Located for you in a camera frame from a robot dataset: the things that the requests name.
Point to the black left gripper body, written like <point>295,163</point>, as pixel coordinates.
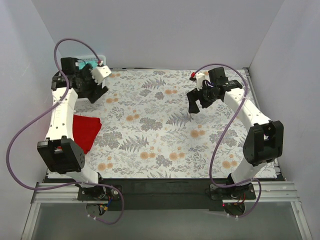
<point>93,89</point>

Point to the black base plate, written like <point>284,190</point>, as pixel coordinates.
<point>164,203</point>

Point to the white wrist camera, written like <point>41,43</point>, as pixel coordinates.
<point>99,73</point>
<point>198,78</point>

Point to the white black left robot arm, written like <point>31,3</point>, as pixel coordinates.
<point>59,150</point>

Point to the red t shirt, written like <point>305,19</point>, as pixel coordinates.
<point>85,130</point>

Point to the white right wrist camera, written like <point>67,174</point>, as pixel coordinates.
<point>198,78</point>

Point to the white plastic laundry basket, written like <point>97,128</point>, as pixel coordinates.
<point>90,59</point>

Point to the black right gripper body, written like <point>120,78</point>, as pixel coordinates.
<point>197,94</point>

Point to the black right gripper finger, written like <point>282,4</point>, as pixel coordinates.
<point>193,96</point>
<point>206,102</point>

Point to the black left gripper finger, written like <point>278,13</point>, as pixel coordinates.
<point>99,91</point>
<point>92,97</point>

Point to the floral patterned table mat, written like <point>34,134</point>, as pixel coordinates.
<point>147,131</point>

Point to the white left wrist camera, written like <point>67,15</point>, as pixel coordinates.
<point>99,73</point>

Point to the aluminium front rail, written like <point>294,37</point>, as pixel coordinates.
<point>150,189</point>

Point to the teal t shirt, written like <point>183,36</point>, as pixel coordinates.
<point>87,68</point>

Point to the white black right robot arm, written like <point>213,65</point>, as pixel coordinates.
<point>264,140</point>

